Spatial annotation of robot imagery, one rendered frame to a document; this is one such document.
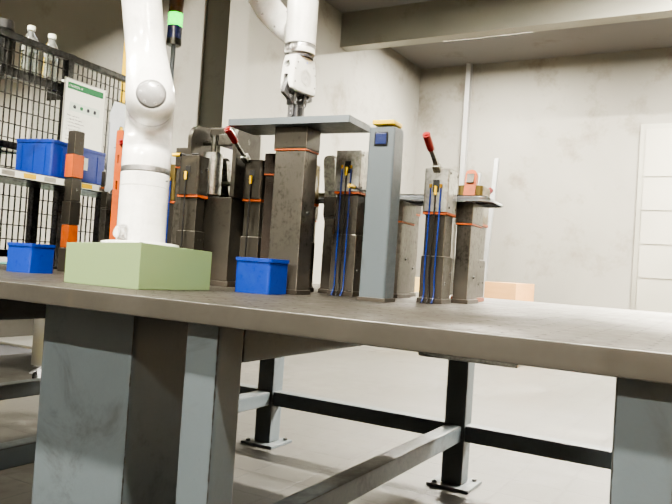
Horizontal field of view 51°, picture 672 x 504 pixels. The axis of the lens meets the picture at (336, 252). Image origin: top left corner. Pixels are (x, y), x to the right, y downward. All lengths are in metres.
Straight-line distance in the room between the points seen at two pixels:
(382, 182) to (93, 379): 0.83
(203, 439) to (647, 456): 0.77
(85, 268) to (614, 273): 9.02
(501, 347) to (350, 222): 1.01
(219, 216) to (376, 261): 0.58
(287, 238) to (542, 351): 1.00
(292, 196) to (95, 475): 0.83
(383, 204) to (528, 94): 9.17
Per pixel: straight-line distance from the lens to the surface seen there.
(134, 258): 1.64
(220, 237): 2.12
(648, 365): 1.00
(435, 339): 1.07
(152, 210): 1.77
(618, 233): 10.29
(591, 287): 10.31
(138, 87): 1.78
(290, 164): 1.89
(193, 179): 2.11
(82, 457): 1.77
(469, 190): 2.21
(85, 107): 3.07
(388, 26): 8.99
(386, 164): 1.77
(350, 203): 1.98
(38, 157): 2.69
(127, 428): 1.66
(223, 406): 1.38
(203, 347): 1.36
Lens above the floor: 0.78
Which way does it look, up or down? 1 degrees up
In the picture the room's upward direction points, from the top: 4 degrees clockwise
